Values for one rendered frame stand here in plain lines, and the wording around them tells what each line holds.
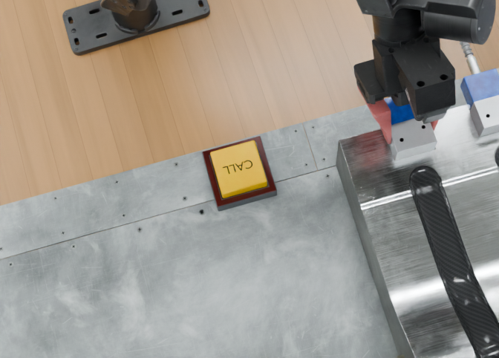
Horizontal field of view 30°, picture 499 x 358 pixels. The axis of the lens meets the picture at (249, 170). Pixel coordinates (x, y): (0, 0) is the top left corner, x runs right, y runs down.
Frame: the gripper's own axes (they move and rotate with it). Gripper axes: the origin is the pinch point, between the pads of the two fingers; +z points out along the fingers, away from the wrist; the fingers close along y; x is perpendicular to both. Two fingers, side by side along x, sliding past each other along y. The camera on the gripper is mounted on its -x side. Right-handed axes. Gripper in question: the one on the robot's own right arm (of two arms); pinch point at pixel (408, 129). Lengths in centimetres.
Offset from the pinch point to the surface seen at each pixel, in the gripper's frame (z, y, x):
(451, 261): 10.7, -0.1, -12.6
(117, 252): 9.9, -38.6, 4.1
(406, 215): 6.6, -3.4, -7.3
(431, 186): 5.5, 0.6, -4.9
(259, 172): 4.9, -18.4, 5.5
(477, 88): -1.0, 9.7, 2.6
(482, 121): 0.2, 8.4, -2.1
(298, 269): 14.4, -17.1, -3.6
